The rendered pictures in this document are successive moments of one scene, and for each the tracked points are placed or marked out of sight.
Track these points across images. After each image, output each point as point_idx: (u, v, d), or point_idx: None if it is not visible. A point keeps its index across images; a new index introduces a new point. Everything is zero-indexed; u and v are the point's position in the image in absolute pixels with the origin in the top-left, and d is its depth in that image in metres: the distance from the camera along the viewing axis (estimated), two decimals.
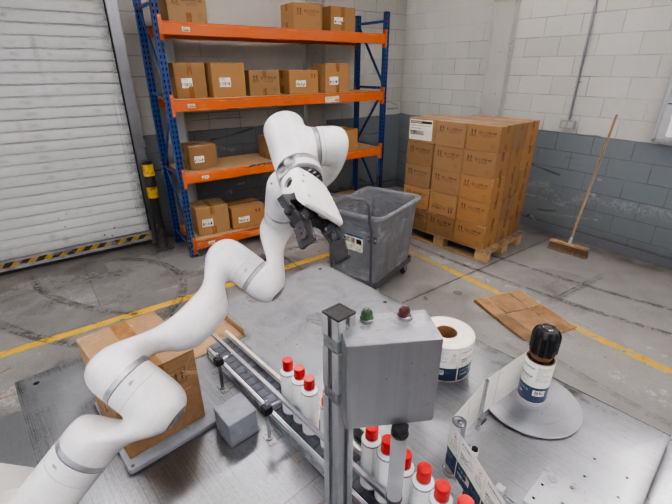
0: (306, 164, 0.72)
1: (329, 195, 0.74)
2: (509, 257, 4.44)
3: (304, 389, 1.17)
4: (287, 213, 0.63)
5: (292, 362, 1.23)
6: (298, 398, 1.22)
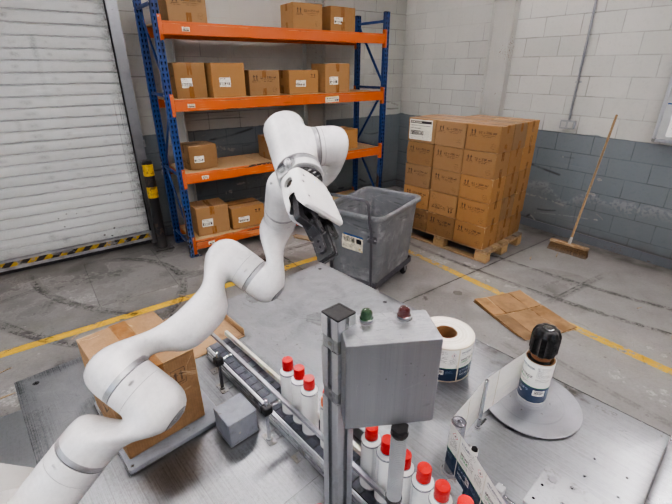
0: (306, 164, 0.72)
1: (329, 195, 0.74)
2: (509, 257, 4.44)
3: (304, 389, 1.17)
4: (308, 228, 0.66)
5: (292, 362, 1.23)
6: (298, 398, 1.22)
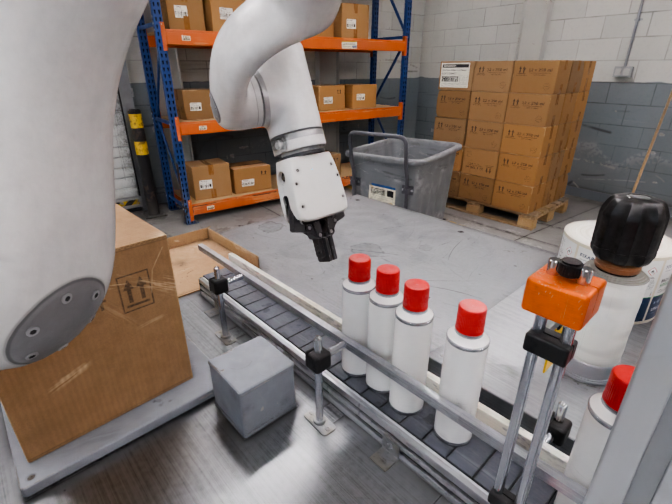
0: (301, 147, 0.60)
1: (333, 171, 0.64)
2: (558, 224, 3.81)
3: (404, 310, 0.54)
4: (306, 231, 0.64)
5: (370, 263, 0.60)
6: (384, 336, 0.59)
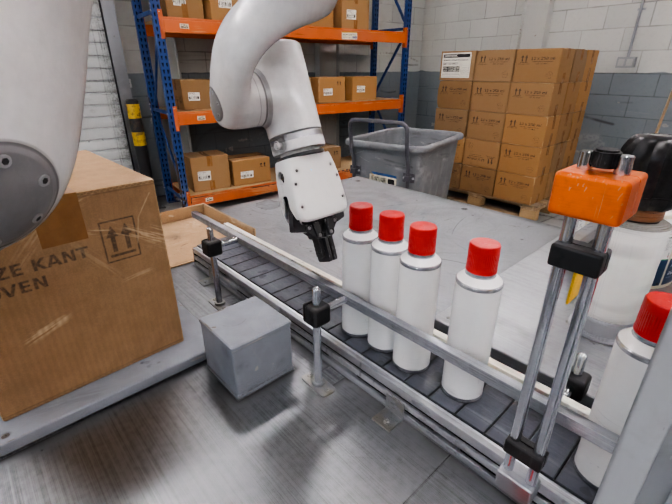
0: (300, 147, 0.60)
1: (332, 171, 0.64)
2: (560, 216, 3.77)
3: (410, 255, 0.50)
4: (306, 232, 0.64)
5: (372, 211, 0.56)
6: (387, 288, 0.54)
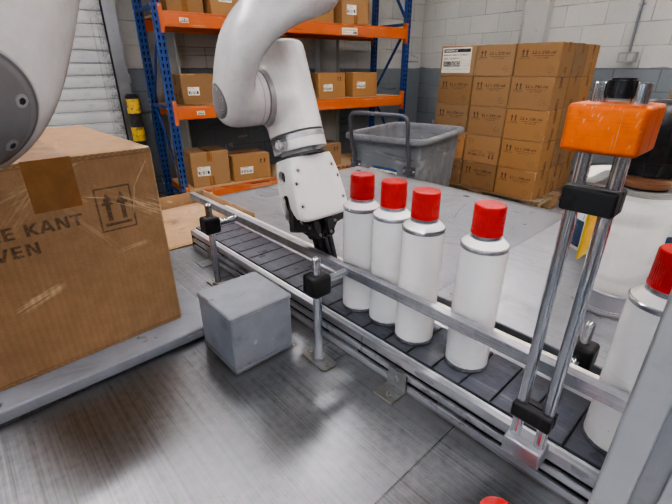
0: (301, 147, 0.60)
1: (333, 171, 0.64)
2: (561, 211, 3.75)
3: (413, 221, 0.48)
4: (306, 231, 0.64)
5: (374, 179, 0.54)
6: (389, 258, 0.53)
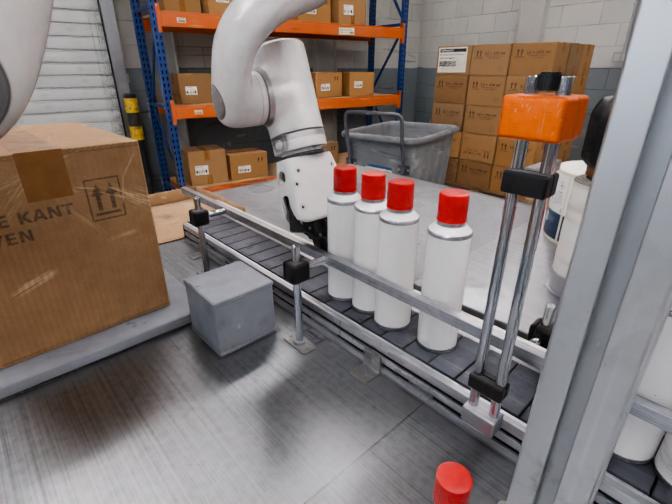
0: (302, 147, 0.60)
1: (333, 171, 0.64)
2: None
3: (388, 211, 0.51)
4: (306, 231, 0.64)
5: (356, 172, 0.57)
6: (369, 247, 0.55)
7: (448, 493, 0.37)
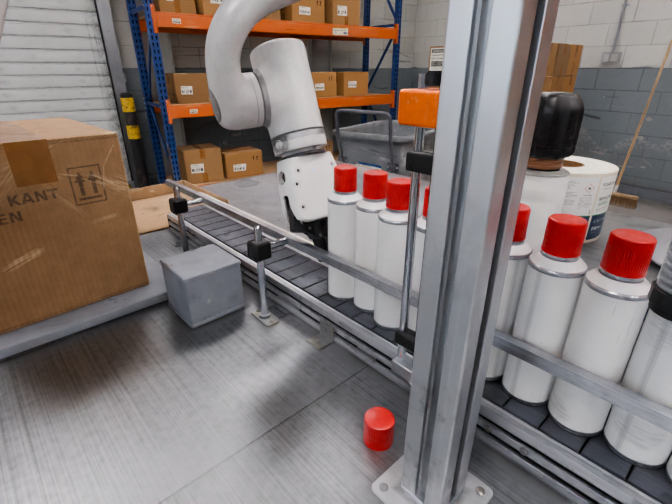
0: (302, 147, 0.60)
1: (333, 171, 0.64)
2: None
3: (386, 210, 0.51)
4: (306, 231, 0.64)
5: (356, 172, 0.57)
6: (372, 246, 0.56)
7: (372, 430, 0.43)
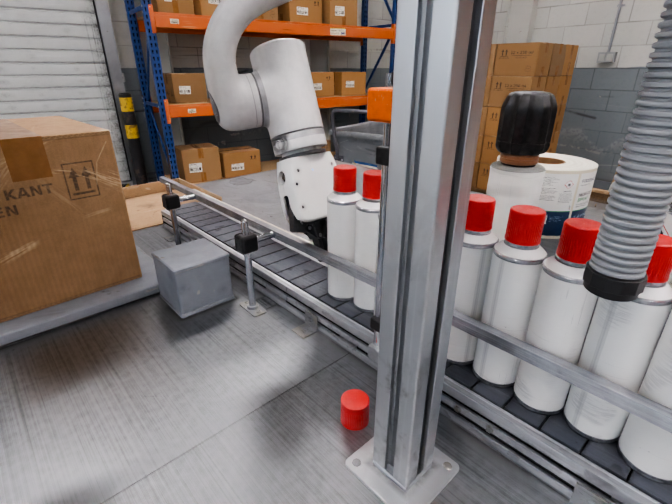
0: (302, 147, 0.60)
1: (333, 171, 0.64)
2: None
3: None
4: (306, 231, 0.64)
5: (355, 172, 0.57)
6: (373, 246, 0.56)
7: (347, 410, 0.46)
